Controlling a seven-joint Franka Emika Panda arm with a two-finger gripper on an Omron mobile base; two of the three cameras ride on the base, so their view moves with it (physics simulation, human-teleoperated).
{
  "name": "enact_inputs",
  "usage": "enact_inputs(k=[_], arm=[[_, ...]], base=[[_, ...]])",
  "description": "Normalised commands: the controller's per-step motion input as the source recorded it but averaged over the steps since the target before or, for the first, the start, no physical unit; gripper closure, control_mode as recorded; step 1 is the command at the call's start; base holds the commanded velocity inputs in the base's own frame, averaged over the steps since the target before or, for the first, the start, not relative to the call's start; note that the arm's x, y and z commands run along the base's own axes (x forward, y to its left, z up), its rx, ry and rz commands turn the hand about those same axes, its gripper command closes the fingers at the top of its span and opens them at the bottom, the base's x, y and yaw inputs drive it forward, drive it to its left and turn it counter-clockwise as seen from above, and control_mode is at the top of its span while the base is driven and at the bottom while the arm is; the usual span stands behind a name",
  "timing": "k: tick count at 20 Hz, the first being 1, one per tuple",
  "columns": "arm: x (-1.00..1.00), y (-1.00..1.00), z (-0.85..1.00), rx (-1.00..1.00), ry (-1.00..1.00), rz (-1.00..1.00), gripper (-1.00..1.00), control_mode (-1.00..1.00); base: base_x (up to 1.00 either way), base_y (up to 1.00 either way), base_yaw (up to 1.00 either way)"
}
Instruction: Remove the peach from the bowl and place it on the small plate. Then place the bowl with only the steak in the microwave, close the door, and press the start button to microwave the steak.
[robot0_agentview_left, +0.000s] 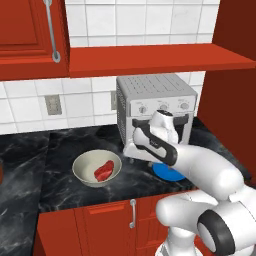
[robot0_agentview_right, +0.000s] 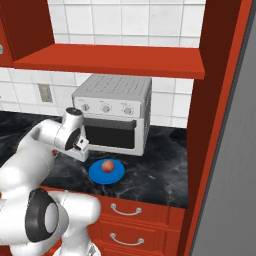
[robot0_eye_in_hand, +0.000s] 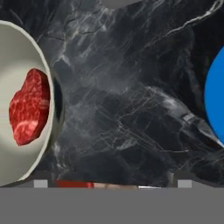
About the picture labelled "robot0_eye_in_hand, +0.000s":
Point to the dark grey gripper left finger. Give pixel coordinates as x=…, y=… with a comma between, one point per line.
x=43, y=176

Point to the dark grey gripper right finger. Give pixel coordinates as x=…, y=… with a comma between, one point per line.
x=182, y=175

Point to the red raw steak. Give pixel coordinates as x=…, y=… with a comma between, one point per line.
x=29, y=108

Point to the small blue plate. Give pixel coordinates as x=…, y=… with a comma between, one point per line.
x=215, y=96

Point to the white bowl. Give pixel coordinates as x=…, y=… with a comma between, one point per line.
x=17, y=43

